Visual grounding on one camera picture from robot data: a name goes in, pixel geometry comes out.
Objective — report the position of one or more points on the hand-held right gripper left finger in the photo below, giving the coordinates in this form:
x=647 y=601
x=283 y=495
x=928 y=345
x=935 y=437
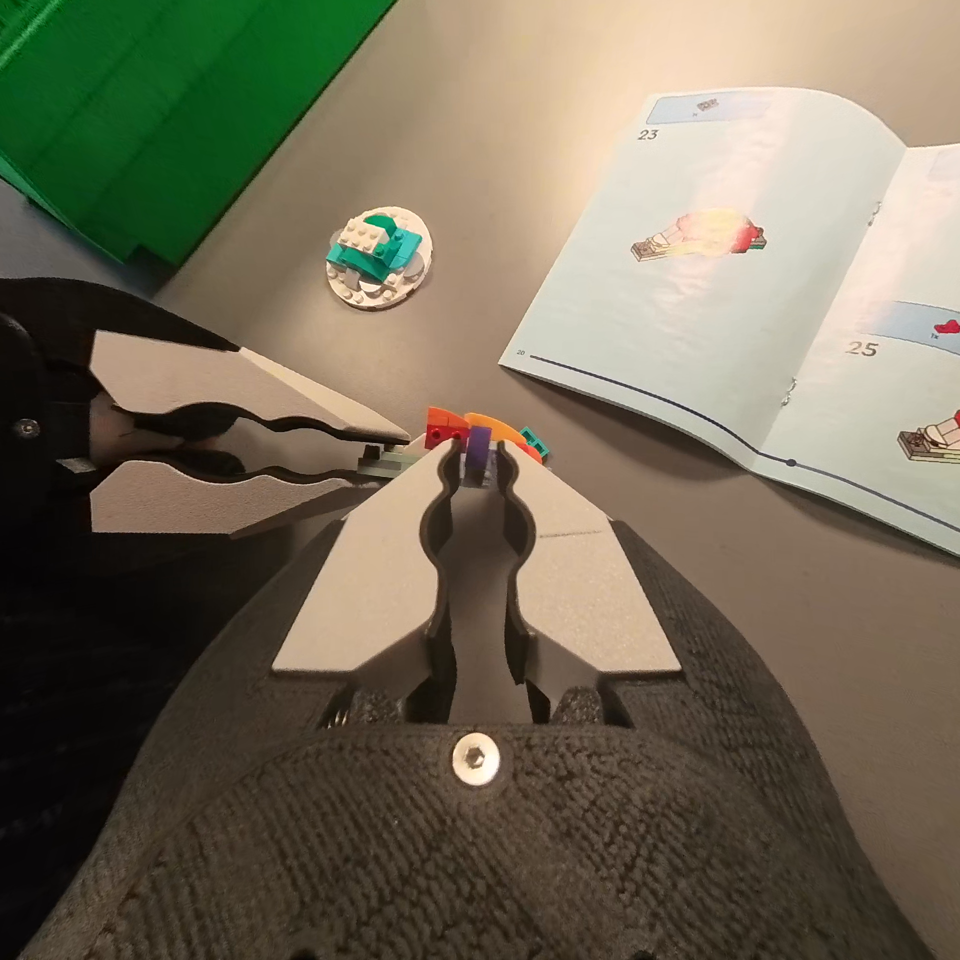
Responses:
x=360 y=592

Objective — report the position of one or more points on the round white lego base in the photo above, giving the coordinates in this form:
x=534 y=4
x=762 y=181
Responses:
x=379 y=259

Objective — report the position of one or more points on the green plastic bin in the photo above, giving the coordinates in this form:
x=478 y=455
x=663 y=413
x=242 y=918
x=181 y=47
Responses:
x=135 y=112

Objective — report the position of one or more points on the multicolour lego assembly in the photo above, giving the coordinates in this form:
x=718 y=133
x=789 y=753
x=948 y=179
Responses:
x=442 y=427

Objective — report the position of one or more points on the open instruction booklet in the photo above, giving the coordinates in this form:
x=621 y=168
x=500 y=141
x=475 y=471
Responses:
x=712 y=285

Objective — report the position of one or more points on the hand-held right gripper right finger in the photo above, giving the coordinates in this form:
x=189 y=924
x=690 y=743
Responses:
x=600 y=600

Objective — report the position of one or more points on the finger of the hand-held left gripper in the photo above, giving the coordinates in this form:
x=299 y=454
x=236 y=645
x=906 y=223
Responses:
x=187 y=502
x=225 y=375

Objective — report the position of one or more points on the purple lego piece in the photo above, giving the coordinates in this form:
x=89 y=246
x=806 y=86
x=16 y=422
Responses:
x=480 y=450

